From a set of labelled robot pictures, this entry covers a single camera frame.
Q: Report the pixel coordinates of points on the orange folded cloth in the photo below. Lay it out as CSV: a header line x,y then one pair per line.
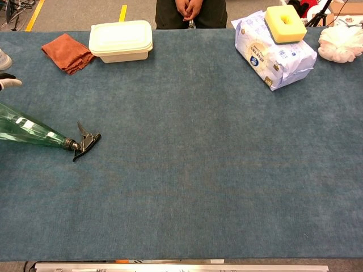
x,y
68,52

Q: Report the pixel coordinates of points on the green transparent spray bottle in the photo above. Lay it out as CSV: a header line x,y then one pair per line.
x,y
25,130

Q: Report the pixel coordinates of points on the cardboard box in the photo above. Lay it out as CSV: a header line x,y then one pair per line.
x,y
347,8

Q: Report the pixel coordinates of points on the aluminium frame rail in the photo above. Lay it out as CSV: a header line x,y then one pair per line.
x,y
181,267

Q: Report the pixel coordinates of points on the cream lidded plastic container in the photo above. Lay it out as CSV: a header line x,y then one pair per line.
x,y
120,39

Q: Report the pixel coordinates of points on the red and black item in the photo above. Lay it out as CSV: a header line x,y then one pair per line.
x,y
302,6

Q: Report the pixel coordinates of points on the black tripod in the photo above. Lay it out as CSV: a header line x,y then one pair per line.
x,y
319,15

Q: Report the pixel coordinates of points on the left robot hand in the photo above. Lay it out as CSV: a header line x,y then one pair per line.
x,y
8,83

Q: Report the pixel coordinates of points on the person in dark clothes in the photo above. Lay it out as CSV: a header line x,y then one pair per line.
x,y
193,11

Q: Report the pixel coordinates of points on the white mesh bath pouf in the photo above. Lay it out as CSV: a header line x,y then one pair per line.
x,y
340,44

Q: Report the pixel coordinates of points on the yellow sponge with hole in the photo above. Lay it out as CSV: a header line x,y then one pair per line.
x,y
285,25

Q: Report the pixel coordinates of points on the wet wipes pack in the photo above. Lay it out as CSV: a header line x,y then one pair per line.
x,y
272,56

